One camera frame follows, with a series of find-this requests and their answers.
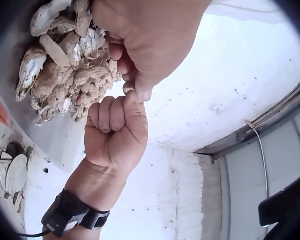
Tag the small peanut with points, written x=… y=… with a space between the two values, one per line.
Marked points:
x=129 y=89

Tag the person's right little finger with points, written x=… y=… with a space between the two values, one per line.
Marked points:
x=93 y=116

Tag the person's left hand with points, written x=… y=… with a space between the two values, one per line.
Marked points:
x=152 y=37

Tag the person's left index finger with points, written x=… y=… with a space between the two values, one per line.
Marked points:
x=122 y=65

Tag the person's right thumb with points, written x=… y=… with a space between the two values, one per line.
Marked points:
x=136 y=112

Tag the black wrist band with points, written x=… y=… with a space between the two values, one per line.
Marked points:
x=65 y=215

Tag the pile of peanut shells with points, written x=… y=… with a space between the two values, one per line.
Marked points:
x=62 y=62

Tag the person's right ring finger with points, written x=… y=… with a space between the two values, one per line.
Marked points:
x=105 y=115

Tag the person's right hand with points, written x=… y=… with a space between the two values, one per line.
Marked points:
x=117 y=142

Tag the metal framed window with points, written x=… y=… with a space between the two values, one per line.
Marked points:
x=242 y=180

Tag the grey metal tray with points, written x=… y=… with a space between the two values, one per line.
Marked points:
x=60 y=145

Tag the person's right middle finger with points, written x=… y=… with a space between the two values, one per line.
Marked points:
x=117 y=112

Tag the person's left thumb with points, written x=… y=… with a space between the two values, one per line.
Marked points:
x=145 y=87

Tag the round grey disc fixture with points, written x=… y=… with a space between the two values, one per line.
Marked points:
x=13 y=170

